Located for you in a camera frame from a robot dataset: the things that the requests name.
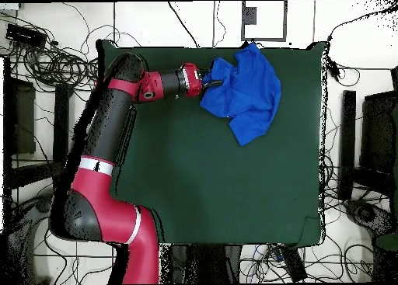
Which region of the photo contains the grey square floor frame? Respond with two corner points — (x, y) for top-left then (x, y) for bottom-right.
(241, 0), (288, 43)

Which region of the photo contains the tangled black cable bundle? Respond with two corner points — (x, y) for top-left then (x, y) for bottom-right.
(0, 9), (100, 93)

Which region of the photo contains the dark grey floor stand base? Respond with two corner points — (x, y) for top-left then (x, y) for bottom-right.
(343, 199), (398, 283)
(0, 193), (55, 285)

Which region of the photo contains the black rectangular floor device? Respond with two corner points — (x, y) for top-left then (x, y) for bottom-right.
(279, 245), (309, 283)

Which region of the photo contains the black electronics box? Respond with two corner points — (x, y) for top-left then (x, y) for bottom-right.
(5, 23), (48, 49)

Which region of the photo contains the black metal frame stand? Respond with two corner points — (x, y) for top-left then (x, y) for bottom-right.
(337, 65), (398, 202)
(2, 57), (73, 202)

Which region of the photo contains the small dark grey square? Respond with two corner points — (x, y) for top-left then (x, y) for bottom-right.
(243, 6), (258, 26)

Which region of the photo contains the dark green round object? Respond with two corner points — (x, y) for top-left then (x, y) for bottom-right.
(374, 233), (398, 252)

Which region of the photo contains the black plug adapter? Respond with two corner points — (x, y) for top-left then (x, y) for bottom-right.
(326, 57), (343, 82)

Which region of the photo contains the black floor cable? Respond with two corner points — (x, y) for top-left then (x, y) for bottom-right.
(167, 0), (200, 48)

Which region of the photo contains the dark green table cloth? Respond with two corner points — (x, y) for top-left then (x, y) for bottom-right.
(94, 37), (327, 249)

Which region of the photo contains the blue printed T-shirt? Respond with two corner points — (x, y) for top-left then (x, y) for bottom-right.
(199, 41), (282, 147)

